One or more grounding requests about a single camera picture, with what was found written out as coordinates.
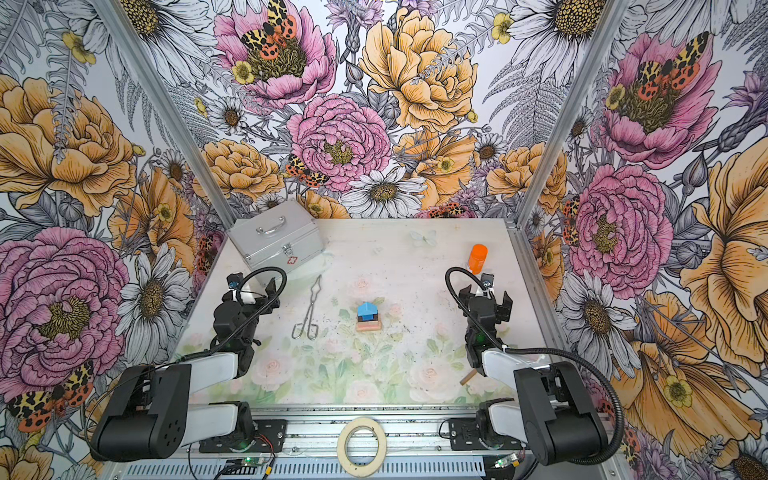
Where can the green circuit board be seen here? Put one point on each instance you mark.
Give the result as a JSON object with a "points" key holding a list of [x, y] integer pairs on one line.
{"points": [[509, 461], [247, 466]]}

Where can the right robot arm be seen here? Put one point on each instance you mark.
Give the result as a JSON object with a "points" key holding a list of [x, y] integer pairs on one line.
{"points": [[565, 409]]}

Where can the masking tape roll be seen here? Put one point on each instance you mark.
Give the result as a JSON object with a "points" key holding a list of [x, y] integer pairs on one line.
{"points": [[362, 447]]}

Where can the right green circuit board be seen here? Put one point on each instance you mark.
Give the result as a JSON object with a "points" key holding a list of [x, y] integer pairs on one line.
{"points": [[509, 461]]}

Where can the long natural wood block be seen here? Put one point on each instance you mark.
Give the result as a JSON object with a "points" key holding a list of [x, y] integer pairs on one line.
{"points": [[368, 328]]}

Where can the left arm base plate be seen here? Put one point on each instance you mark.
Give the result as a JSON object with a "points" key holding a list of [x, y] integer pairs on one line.
{"points": [[256, 436]]}

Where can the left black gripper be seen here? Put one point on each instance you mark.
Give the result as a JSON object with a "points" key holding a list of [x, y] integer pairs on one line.
{"points": [[271, 290]]}

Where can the metal tongs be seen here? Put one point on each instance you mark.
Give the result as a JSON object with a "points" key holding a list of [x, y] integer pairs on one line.
{"points": [[308, 326]]}

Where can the silver metal case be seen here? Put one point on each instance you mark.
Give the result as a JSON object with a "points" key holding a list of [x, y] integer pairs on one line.
{"points": [[284, 236]]}

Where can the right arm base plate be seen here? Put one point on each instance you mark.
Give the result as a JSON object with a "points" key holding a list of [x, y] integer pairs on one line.
{"points": [[471, 434]]}

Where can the thin wood stick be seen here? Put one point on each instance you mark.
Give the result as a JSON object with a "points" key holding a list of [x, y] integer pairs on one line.
{"points": [[468, 377]]}

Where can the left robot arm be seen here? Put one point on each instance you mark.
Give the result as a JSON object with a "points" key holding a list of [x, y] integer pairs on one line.
{"points": [[150, 414]]}

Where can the light blue triangular block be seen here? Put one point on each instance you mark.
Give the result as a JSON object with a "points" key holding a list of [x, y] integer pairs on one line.
{"points": [[367, 308]]}

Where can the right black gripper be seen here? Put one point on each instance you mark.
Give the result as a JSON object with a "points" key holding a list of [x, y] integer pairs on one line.
{"points": [[503, 311]]}

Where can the orange plastic bottle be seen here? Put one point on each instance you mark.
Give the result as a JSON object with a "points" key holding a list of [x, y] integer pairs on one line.
{"points": [[477, 258]]}

